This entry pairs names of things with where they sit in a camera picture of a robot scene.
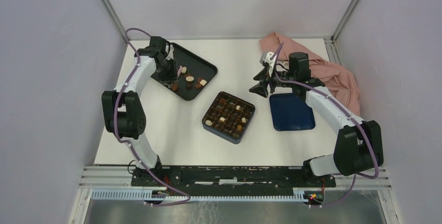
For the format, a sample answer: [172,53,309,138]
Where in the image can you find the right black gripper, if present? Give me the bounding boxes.
[249,64,296,98]

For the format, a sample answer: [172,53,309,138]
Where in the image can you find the black plastic tray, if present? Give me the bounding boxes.
[160,43,218,101]

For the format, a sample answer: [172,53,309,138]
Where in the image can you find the white slotted cable duct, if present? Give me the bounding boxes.
[91,189,308,203]

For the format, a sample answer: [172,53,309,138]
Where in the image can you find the blue chocolate box with insert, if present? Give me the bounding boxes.
[202,91,256,144]

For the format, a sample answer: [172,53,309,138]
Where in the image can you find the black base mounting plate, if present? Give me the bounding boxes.
[131,166,336,197]

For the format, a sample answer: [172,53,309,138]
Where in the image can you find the blue box lid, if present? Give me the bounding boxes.
[269,93,316,131]

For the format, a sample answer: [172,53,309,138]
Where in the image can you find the pink cat paw tongs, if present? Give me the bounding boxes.
[177,66,183,77]

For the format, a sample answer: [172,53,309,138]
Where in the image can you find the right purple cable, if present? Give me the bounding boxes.
[271,42,380,207]

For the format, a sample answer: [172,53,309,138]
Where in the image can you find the pink cloth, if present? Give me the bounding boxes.
[259,32,361,116]

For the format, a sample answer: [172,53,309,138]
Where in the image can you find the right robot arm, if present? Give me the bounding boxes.
[249,52,384,186]

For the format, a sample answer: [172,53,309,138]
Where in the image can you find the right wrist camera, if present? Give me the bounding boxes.
[260,52,278,68]

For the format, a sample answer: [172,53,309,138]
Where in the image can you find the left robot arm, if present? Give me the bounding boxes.
[101,36,179,186]

